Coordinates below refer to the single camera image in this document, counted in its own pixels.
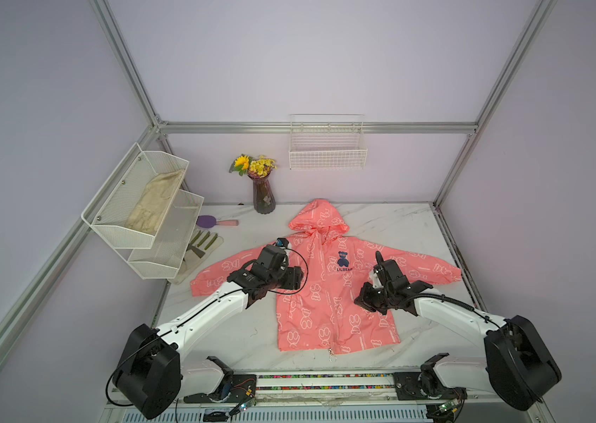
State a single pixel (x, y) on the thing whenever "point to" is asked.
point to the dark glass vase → (264, 199)
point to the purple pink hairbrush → (208, 221)
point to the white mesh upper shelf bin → (128, 212)
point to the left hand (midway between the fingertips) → (292, 276)
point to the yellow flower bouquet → (260, 167)
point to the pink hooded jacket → (318, 269)
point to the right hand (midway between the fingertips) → (355, 304)
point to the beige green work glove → (202, 244)
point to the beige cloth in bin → (156, 196)
